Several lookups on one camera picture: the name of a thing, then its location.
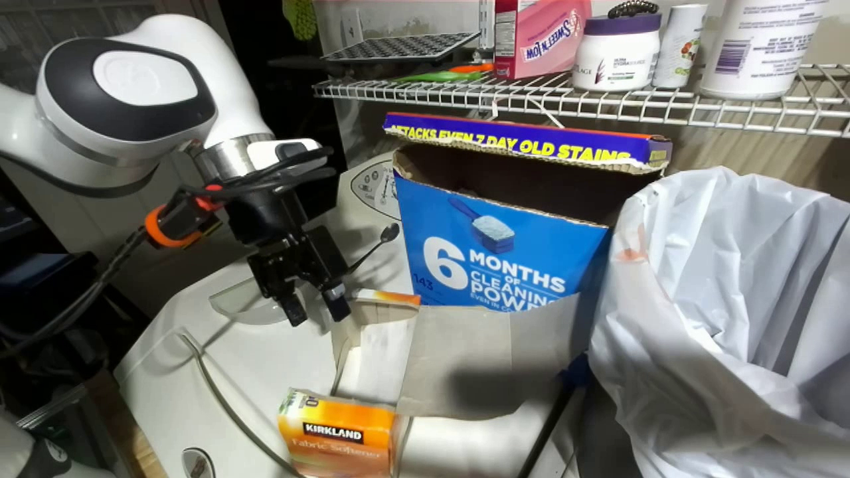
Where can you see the green orange sponge pack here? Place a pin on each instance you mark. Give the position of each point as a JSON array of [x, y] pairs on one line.
[[442, 72]]

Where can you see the black rod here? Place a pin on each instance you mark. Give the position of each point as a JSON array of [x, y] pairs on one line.
[[547, 425]]

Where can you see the large white tub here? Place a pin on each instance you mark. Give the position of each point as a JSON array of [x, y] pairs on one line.
[[760, 49]]

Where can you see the orange Kirkland cardboard box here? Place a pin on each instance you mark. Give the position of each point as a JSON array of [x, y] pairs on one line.
[[335, 433]]

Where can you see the metal spoon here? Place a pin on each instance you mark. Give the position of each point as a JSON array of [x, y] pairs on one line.
[[373, 251]]

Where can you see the white jar purple lid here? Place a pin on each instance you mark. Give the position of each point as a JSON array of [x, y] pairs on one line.
[[615, 56]]

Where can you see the white plastic trash bag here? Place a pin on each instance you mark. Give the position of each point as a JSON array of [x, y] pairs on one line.
[[726, 320]]

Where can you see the wooden board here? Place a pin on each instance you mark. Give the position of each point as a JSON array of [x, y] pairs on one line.
[[146, 454]]

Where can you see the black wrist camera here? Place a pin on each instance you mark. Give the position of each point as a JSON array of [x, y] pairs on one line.
[[281, 173]]

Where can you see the slim white bottle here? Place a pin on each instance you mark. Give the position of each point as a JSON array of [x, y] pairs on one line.
[[680, 44]]

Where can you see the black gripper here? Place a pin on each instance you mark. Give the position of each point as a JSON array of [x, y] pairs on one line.
[[268, 222]]

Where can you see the pink red carton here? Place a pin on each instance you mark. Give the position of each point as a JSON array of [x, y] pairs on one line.
[[546, 41]]

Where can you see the blue orange detergent box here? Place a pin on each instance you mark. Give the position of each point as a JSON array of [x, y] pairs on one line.
[[495, 248]]

